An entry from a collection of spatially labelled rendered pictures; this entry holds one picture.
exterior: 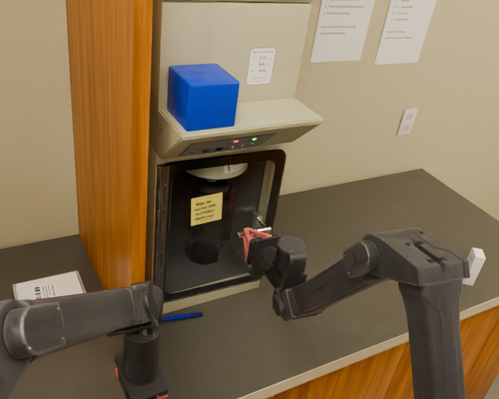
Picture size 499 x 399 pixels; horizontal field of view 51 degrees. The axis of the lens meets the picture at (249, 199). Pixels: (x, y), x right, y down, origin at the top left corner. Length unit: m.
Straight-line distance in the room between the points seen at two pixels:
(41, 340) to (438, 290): 0.44
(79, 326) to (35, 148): 0.95
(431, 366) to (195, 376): 0.69
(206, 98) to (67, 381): 0.69
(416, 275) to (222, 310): 0.83
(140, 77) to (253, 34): 0.28
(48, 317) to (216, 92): 0.58
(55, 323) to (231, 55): 0.71
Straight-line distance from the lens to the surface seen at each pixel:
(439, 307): 0.68
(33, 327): 0.46
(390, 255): 0.69
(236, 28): 1.05
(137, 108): 0.92
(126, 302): 0.76
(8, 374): 0.46
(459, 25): 2.17
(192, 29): 1.01
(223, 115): 0.98
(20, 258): 1.58
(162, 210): 1.15
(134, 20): 0.87
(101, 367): 1.28
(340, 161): 2.04
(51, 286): 1.42
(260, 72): 1.11
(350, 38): 1.81
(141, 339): 0.85
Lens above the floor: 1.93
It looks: 32 degrees down
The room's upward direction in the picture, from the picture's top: 9 degrees clockwise
